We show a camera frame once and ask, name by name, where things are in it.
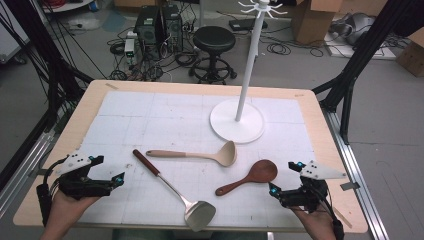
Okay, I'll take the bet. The person's left hand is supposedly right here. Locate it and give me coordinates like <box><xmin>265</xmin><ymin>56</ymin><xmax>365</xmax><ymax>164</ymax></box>
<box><xmin>49</xmin><ymin>190</ymin><xmax>101</xmax><ymax>232</ymax></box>

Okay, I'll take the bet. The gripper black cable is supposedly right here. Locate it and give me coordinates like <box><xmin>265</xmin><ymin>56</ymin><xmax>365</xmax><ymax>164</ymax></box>
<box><xmin>318</xmin><ymin>186</ymin><xmax>345</xmax><ymax>240</ymax></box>
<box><xmin>35</xmin><ymin>159</ymin><xmax>68</xmax><ymax>228</ymax></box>

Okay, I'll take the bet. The person's right hand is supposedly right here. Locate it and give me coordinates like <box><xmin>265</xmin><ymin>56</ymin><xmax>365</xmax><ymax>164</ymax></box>
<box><xmin>289</xmin><ymin>203</ymin><xmax>337</xmax><ymax>236</ymax></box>

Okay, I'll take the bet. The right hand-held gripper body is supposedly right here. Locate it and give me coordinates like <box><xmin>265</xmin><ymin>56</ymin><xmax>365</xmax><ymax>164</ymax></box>
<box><xmin>279</xmin><ymin>159</ymin><xmax>348</xmax><ymax>215</ymax></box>

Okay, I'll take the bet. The aluminium rail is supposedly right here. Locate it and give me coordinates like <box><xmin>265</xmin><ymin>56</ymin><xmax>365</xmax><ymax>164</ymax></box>
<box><xmin>320</xmin><ymin>108</ymin><xmax>390</xmax><ymax>240</ymax></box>
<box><xmin>0</xmin><ymin>130</ymin><xmax>57</xmax><ymax>219</ymax></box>

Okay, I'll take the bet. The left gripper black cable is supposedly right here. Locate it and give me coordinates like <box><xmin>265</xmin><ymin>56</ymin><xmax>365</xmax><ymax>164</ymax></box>
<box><xmin>35</xmin><ymin>159</ymin><xmax>68</xmax><ymax>228</ymax></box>

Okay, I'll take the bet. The dark wooden spoon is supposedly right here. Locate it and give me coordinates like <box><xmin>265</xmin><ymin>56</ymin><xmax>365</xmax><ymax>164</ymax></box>
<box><xmin>214</xmin><ymin>159</ymin><xmax>279</xmax><ymax>197</ymax></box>

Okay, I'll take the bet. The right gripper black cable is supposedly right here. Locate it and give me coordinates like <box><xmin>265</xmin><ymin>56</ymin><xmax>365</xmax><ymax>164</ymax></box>
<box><xmin>318</xmin><ymin>186</ymin><xmax>345</xmax><ymax>240</ymax></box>

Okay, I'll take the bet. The white utensil rack stand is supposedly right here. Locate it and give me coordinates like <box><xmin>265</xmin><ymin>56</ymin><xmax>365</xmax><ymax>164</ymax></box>
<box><xmin>209</xmin><ymin>0</ymin><xmax>289</xmax><ymax>145</ymax></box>

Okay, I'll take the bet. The grey device on floor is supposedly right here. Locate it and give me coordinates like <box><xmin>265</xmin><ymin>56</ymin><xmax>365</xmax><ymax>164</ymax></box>
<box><xmin>329</xmin><ymin>12</ymin><xmax>377</xmax><ymax>46</ymax></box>

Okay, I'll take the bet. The white floor board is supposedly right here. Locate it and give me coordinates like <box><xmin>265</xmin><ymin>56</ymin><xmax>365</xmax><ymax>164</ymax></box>
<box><xmin>324</xmin><ymin>31</ymin><xmax>398</xmax><ymax>62</ymax></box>

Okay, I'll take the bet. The metal spatula with wooden handle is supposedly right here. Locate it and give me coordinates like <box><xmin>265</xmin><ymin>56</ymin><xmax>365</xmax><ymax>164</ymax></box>
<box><xmin>132</xmin><ymin>148</ymin><xmax>217</xmax><ymax>233</ymax></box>

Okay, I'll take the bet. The beige ladle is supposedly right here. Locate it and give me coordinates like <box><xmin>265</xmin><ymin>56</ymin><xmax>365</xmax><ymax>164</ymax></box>
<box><xmin>145</xmin><ymin>140</ymin><xmax>238</xmax><ymax>168</ymax></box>

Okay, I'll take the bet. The black tape strip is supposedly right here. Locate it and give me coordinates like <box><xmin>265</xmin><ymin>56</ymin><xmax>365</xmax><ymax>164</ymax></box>
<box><xmin>339</xmin><ymin>181</ymin><xmax>361</xmax><ymax>192</ymax></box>
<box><xmin>30</xmin><ymin>168</ymin><xmax>52</xmax><ymax>178</ymax></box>

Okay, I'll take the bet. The black frame strut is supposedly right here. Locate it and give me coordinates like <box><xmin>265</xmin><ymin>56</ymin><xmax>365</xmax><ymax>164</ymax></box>
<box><xmin>0</xmin><ymin>0</ymin><xmax>95</xmax><ymax>134</ymax></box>
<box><xmin>312</xmin><ymin>0</ymin><xmax>424</xmax><ymax>145</ymax></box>

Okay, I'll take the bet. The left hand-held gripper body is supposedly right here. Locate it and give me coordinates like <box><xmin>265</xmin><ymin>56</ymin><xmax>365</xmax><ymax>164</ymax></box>
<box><xmin>54</xmin><ymin>151</ymin><xmax>113</xmax><ymax>202</ymax></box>

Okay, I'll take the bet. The black computer tower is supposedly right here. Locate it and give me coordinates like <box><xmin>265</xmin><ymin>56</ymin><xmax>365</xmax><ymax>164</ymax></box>
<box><xmin>133</xmin><ymin>5</ymin><xmax>165</xmax><ymax>62</ymax></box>
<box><xmin>161</xmin><ymin>3</ymin><xmax>185</xmax><ymax>54</ymax></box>

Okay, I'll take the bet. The white grid mat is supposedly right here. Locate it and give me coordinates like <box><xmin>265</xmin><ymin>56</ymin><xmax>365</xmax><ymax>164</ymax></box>
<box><xmin>53</xmin><ymin>90</ymin><xmax>318</xmax><ymax>231</ymax></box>

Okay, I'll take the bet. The black round stool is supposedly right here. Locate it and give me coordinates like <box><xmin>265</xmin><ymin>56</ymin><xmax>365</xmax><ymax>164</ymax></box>
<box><xmin>188</xmin><ymin>25</ymin><xmax>239</xmax><ymax>85</ymax></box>

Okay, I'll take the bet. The white power box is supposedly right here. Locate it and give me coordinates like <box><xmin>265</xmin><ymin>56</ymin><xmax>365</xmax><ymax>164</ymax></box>
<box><xmin>124</xmin><ymin>30</ymin><xmax>138</xmax><ymax>66</ymax></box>

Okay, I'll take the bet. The coiled black cable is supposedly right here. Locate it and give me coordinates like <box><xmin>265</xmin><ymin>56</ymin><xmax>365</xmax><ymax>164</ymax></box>
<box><xmin>109</xmin><ymin>41</ymin><xmax>127</xmax><ymax>56</ymax></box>
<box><xmin>266</xmin><ymin>42</ymin><xmax>292</xmax><ymax>57</ymax></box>

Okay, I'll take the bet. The small cardboard box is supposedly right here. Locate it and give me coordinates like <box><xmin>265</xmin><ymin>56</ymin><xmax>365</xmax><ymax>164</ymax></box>
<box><xmin>395</xmin><ymin>28</ymin><xmax>424</xmax><ymax>78</ymax></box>

